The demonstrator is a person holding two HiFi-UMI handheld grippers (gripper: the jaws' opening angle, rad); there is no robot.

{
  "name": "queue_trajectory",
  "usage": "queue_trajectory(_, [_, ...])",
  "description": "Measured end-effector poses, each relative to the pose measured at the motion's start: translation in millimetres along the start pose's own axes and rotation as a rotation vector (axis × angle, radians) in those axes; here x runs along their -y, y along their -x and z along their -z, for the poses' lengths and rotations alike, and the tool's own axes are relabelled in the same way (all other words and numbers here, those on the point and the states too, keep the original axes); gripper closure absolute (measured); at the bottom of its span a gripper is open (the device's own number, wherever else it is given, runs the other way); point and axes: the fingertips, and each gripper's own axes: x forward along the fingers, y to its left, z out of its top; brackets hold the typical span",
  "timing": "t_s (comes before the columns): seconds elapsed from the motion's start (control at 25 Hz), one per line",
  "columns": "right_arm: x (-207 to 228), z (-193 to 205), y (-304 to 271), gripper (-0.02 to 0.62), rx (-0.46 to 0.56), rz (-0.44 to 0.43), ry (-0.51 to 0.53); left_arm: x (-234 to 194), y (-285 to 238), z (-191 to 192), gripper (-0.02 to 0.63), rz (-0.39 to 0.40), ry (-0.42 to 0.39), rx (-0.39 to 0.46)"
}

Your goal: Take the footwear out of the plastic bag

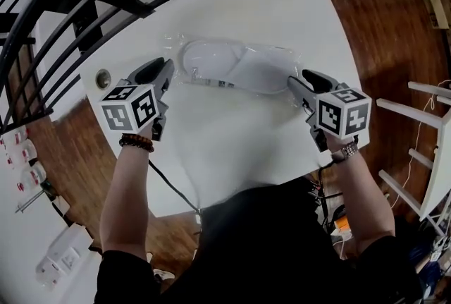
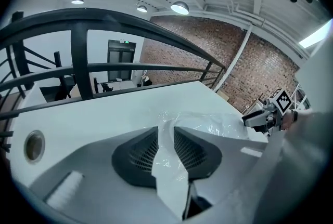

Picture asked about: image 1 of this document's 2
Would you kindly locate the black metal railing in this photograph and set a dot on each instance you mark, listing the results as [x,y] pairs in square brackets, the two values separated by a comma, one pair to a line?
[139,4]

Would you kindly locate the person's right forearm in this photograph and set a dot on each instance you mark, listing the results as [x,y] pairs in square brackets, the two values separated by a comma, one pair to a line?
[366,200]

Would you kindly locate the person's left forearm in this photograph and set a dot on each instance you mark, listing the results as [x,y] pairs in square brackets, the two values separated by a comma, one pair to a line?
[123,197]

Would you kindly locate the person's black shirt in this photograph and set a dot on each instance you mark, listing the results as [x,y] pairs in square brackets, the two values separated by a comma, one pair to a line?
[260,246]

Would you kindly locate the small white box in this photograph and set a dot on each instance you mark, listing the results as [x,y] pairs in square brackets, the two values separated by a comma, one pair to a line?
[60,205]

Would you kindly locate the metal rod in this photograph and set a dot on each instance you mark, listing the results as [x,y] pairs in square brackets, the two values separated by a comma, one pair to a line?
[30,202]

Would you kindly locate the cardboard box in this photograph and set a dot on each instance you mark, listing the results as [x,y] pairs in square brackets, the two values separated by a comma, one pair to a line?
[438,11]

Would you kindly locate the clear bottle with red label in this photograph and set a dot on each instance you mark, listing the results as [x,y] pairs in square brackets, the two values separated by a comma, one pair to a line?
[24,152]
[33,177]
[15,136]

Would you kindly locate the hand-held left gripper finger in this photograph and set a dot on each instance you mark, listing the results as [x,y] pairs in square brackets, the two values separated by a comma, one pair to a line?
[148,71]
[167,75]

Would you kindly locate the orange box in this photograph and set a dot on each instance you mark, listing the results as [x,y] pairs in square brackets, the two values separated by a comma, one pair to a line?
[341,224]

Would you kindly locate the white wall socket box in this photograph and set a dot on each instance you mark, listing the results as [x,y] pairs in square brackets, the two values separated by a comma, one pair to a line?
[67,253]

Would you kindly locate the metal wristwatch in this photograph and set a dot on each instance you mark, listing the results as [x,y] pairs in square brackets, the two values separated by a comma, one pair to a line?
[347,151]

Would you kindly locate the white square table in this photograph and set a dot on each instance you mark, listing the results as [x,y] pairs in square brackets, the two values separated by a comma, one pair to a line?
[229,126]

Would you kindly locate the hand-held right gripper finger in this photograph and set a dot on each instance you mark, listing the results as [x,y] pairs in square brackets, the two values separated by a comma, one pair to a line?
[303,92]
[319,80]

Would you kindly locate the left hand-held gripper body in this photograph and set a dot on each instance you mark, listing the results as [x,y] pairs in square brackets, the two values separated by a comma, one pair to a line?
[120,115]

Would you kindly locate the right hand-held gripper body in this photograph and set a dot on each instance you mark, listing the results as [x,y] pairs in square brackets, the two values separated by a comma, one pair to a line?
[349,112]

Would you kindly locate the white slatted side table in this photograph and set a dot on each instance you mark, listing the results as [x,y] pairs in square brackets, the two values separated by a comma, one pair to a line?
[440,154]

